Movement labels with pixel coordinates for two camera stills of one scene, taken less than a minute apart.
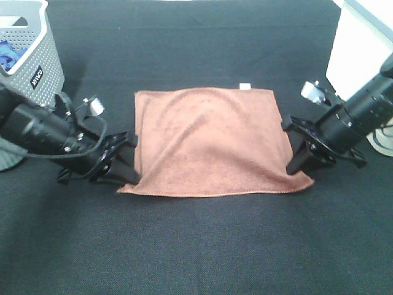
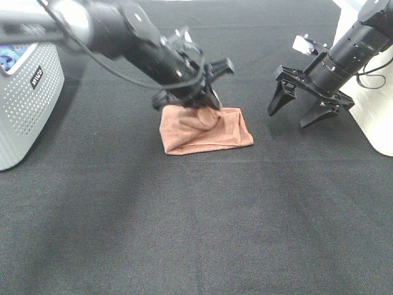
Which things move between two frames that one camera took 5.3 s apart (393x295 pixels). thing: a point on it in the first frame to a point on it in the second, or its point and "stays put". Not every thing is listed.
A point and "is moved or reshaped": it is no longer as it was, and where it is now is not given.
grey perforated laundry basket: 38,78 stays put
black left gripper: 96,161 to 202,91
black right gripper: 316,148 to 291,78
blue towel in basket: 8,55 stays put
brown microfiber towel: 212,141 is moved or reshaped
